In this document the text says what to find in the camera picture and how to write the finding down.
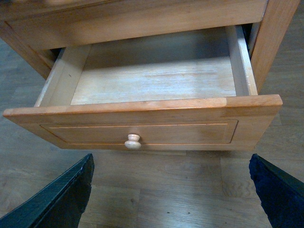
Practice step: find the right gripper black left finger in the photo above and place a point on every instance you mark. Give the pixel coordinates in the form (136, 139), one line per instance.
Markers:
(60, 204)

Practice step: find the wooden drawer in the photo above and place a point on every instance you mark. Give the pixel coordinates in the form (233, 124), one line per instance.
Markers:
(192, 90)

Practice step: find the round wooden drawer knob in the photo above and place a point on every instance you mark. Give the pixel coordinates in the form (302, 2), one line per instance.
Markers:
(133, 142)

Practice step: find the wooden nightstand cabinet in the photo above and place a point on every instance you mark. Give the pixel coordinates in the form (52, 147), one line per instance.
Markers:
(34, 28)

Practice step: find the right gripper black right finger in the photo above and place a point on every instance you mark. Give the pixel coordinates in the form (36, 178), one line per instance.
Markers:
(281, 195)

